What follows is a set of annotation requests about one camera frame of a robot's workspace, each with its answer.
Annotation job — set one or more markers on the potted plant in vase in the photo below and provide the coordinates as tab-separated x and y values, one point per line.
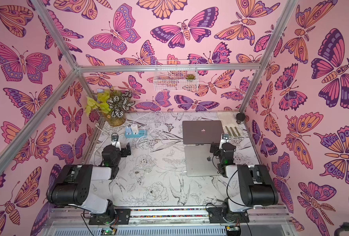
112	104

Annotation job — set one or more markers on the white laptop charger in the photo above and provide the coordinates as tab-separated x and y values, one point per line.
135	129

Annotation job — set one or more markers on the small succulent in basket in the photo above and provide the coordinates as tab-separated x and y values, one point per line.
190	77

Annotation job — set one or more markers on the blue power strip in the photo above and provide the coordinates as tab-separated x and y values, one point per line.
132	135

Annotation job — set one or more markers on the silver laptop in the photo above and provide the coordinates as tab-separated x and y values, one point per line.
201	163

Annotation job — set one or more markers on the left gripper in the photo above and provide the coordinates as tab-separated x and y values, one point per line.
123	151

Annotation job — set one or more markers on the black round object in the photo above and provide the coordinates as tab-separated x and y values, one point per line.
240	118

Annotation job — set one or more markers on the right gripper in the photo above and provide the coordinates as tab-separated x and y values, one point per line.
217	149

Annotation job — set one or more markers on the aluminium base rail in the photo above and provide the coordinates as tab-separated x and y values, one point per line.
206	220

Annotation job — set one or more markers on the white wire basket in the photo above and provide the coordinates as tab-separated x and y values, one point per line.
170	75

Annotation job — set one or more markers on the dark grey laptop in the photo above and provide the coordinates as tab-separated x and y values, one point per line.
202	132

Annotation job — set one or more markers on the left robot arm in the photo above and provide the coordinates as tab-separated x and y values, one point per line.
72	188

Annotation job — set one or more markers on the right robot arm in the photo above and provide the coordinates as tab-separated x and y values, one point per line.
247	187

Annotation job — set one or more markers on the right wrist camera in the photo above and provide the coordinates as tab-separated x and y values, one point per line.
224	139

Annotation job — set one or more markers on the white cloth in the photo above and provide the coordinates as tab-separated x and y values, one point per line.
228	119

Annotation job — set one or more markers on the light blue charger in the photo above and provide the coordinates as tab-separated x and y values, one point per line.
128	129

